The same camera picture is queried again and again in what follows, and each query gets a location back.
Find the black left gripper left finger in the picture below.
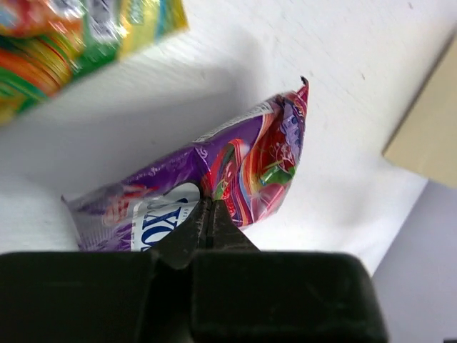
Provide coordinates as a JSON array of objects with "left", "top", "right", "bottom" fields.
[{"left": 1, "top": 199, "right": 211, "bottom": 342}]

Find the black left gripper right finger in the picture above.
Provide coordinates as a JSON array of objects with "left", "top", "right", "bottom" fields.
[{"left": 191, "top": 201, "right": 388, "bottom": 342}]

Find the purple Fox's candy bag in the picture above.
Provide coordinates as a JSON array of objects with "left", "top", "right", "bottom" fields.
[{"left": 66, "top": 82, "right": 309, "bottom": 252}]

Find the yellow green Fox's candy bag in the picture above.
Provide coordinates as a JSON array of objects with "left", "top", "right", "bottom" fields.
[{"left": 1, "top": 0, "right": 188, "bottom": 125}]

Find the beige paper bag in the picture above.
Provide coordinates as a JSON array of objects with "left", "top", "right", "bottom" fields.
[{"left": 383, "top": 32, "right": 456, "bottom": 189}]

